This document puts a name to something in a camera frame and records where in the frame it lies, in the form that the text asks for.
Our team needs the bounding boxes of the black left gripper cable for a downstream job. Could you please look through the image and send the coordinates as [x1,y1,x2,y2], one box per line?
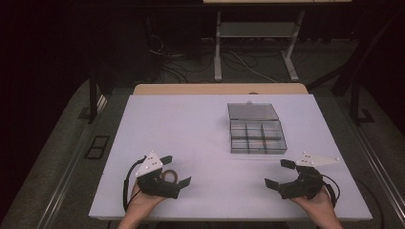
[122,155,148,213]

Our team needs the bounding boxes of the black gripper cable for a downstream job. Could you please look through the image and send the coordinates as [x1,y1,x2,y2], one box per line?
[320,174,341,210]
[122,155,148,213]

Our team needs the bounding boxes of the white metal table frame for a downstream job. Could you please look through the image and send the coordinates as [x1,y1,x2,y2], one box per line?
[213,10,306,82]

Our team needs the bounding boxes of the brown tape roll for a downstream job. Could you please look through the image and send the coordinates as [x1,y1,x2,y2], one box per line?
[161,169,179,184]

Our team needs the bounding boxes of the black rectangular floor frame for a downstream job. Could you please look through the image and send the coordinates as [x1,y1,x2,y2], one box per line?
[83,135,111,160]

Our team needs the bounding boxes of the person's left hand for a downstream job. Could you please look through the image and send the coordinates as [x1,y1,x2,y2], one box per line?
[128,182,167,214]

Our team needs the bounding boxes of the clear plastic compartment box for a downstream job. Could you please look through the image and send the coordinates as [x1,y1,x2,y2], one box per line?
[226,100,288,156]

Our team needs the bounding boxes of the white floor cable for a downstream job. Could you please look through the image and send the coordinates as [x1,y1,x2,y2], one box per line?
[227,49,278,84]

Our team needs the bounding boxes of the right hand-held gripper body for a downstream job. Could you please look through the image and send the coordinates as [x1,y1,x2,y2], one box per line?
[276,151,341,200]

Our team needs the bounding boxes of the aluminium rail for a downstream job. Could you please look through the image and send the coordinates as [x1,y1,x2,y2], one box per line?
[350,122,405,223]
[36,94,109,229]

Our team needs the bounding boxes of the black floor cables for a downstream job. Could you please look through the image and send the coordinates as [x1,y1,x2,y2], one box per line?
[146,17,288,84]

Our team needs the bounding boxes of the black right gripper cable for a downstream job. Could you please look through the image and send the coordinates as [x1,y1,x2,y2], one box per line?
[320,174,341,210]

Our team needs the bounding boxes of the person's right hand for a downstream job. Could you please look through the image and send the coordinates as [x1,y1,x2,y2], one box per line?
[290,187,334,215]

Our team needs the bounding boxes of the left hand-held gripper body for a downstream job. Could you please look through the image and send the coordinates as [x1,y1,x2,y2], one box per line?
[135,151,181,200]

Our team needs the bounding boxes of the black metal stand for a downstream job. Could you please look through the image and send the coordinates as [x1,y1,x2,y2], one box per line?
[349,79,376,126]
[77,71,99,125]

